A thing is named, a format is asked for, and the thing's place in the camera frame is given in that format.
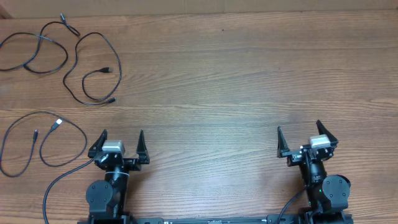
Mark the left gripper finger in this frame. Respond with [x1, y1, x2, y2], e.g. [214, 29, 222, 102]
[88, 129, 108, 158]
[136, 130, 150, 164]

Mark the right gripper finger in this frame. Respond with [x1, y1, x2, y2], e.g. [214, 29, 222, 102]
[316, 120, 338, 146]
[277, 126, 290, 158]

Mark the black usb cable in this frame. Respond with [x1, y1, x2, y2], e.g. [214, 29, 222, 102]
[0, 12, 81, 75]
[62, 32, 123, 106]
[0, 111, 89, 178]

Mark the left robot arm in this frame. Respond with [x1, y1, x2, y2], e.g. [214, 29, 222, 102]
[86, 130, 150, 224]

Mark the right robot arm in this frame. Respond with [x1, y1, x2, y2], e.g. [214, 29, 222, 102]
[277, 120, 353, 224]

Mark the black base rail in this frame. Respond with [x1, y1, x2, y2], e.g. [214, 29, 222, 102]
[77, 214, 354, 224]

